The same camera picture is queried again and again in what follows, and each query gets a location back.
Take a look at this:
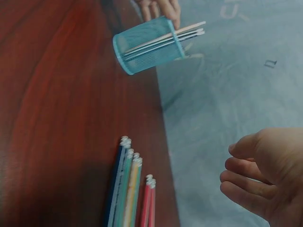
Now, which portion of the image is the blue mesh pen holder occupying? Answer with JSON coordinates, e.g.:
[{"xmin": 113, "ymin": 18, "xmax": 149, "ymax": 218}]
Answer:
[{"xmin": 112, "ymin": 18, "xmax": 187, "ymax": 76}]

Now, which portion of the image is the white pencil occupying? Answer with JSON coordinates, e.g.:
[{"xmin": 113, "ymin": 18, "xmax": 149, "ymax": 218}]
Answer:
[
  {"xmin": 124, "ymin": 28, "xmax": 205, "ymax": 57},
  {"xmin": 125, "ymin": 32, "xmax": 205, "ymax": 60}
]

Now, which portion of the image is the person's left hand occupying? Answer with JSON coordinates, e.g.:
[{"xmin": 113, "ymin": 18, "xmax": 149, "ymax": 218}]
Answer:
[{"xmin": 139, "ymin": 0, "xmax": 182, "ymax": 28}]

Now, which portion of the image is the row of colourful pencils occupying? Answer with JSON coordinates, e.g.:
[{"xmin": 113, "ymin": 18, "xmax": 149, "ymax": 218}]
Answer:
[{"xmin": 104, "ymin": 135, "xmax": 157, "ymax": 227}]

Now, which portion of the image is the person's right hand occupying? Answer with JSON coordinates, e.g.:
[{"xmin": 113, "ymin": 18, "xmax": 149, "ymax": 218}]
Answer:
[{"xmin": 219, "ymin": 127, "xmax": 303, "ymax": 227}]

